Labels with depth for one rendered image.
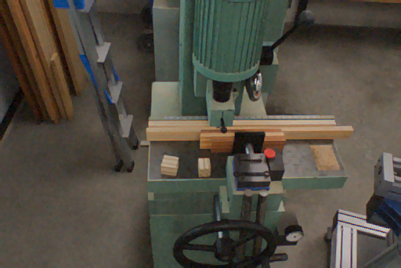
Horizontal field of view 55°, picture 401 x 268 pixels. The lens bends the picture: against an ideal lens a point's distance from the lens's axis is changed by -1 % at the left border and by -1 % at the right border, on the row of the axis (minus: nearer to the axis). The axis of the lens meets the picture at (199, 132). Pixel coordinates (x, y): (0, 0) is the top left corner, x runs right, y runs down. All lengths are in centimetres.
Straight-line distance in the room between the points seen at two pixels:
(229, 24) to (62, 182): 166
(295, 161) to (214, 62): 45
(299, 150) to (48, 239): 138
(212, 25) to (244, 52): 11
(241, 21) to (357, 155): 186
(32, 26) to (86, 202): 98
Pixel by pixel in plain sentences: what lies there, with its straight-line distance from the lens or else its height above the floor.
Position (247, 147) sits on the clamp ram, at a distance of 115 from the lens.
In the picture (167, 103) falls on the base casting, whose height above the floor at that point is 80.
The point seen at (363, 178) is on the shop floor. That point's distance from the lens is 252.
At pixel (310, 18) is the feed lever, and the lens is 86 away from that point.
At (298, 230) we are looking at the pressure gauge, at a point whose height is 69.
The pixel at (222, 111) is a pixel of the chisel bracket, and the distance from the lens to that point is 109.
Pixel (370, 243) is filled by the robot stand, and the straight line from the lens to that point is 201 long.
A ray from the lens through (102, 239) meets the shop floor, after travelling 209.
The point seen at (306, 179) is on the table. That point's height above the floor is 89.
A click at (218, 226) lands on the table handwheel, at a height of 95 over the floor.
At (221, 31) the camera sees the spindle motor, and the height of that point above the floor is 134.
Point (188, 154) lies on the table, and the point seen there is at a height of 90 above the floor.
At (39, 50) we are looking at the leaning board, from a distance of 236.
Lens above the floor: 181
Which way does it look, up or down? 46 degrees down
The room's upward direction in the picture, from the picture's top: 4 degrees clockwise
